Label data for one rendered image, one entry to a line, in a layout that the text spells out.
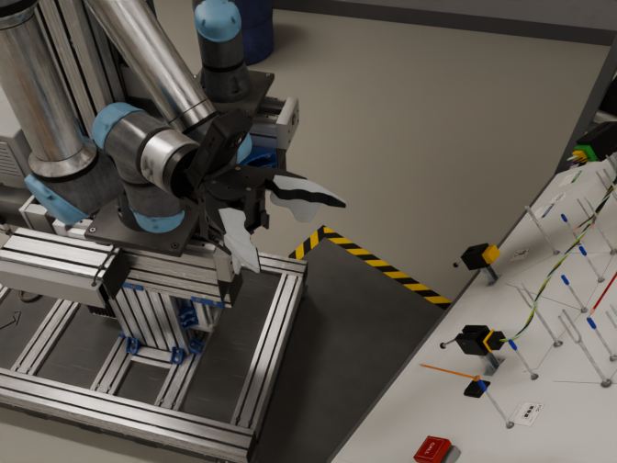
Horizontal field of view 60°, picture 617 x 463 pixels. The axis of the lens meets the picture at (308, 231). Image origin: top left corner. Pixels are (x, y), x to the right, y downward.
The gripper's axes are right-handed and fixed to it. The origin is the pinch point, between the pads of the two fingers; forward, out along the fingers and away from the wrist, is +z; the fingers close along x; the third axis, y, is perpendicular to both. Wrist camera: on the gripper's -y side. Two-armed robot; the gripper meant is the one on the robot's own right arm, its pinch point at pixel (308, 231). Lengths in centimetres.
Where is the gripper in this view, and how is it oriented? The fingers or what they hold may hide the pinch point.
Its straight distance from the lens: 57.8
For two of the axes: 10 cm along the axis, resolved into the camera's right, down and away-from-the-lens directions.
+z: 7.7, 4.7, -4.3
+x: -6.3, 4.7, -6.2
